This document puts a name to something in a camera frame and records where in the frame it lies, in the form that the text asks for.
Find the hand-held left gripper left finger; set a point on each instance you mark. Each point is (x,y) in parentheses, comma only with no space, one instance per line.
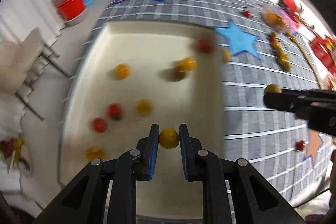
(155,153)

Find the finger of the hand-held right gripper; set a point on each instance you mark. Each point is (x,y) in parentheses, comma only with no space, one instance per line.
(281,102)

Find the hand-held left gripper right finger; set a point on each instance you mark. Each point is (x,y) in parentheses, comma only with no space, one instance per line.
(185,153)

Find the yellow cherry tomato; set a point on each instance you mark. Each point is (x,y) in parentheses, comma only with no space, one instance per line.
(143,106)
(273,88)
(95,152)
(122,71)
(187,64)
(226,55)
(169,138)

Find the red cherry tomato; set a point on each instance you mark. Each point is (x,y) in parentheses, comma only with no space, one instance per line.
(206,45)
(99,124)
(246,13)
(114,111)
(300,145)

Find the dark olive cherry tomato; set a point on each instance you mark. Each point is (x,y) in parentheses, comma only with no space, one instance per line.
(175,75)

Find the beige rectangular tray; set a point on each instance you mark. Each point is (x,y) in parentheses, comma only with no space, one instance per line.
(147,48)

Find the grey checked star-print blanket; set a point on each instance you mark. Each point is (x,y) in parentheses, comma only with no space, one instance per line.
(249,113)

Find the bunch of mixed cherry tomatoes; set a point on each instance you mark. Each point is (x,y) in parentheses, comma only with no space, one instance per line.
(282,54)

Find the long wooden stick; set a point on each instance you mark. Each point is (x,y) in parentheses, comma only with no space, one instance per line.
(311,64)

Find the red gift box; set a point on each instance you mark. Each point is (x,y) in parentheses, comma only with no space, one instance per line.
(323,48)

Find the clear plastic bag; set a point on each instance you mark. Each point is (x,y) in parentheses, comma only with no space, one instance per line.
(275,18)

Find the red and yellow wrapper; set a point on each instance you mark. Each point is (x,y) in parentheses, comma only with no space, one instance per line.
(10,149)

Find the beige chair with metal legs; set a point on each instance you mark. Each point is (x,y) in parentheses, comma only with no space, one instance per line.
(23,61)

